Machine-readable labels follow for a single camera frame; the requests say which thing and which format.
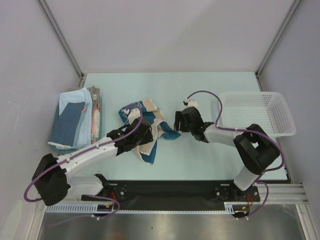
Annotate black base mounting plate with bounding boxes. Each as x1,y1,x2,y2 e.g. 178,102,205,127
81,180,260,207

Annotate corner aluminium post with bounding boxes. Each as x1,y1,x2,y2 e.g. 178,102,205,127
255,0,304,79
36,0,84,80

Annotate teal beige Doraemon towel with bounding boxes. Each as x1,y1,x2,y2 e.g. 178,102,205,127
118,99,181,165

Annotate left corner aluminium post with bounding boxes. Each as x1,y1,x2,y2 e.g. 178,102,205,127
36,0,84,80

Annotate white plastic mesh basket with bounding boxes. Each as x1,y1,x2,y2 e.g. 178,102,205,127
219,91,296,138

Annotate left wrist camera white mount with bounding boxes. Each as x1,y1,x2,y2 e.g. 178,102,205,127
122,107,141,125

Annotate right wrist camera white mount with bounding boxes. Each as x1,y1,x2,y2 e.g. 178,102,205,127
183,98,198,108

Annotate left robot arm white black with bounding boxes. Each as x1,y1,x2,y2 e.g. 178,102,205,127
32,117,153,206

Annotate light blue folded towel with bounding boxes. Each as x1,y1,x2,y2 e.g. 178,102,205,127
48,87,93,149

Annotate dark blue folded towel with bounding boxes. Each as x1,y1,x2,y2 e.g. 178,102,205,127
48,101,86,148

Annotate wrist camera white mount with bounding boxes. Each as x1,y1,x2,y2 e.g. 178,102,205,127
183,98,198,108
122,107,141,125

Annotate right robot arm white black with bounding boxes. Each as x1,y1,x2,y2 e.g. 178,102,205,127
174,106,281,201

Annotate right corner aluminium post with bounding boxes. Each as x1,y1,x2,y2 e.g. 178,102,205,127
255,0,304,79

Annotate white slotted cable duct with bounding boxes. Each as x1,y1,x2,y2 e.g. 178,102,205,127
46,202,248,215

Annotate aluminium extrusion rail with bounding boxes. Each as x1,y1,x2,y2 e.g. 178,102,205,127
37,182,308,205

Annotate grey pink folded towel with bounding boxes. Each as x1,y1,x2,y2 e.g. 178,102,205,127
89,85,101,143

